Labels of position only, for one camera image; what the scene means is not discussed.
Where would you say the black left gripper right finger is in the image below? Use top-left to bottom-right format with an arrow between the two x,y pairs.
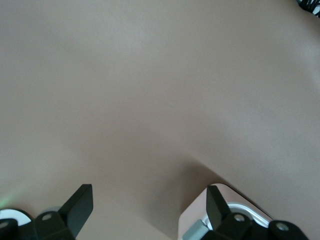
199,184 -> 309,240

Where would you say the pink plastic storage box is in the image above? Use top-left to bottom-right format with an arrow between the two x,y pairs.
178,183 -> 274,240

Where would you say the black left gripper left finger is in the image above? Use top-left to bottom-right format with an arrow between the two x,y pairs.
0,183 -> 94,240

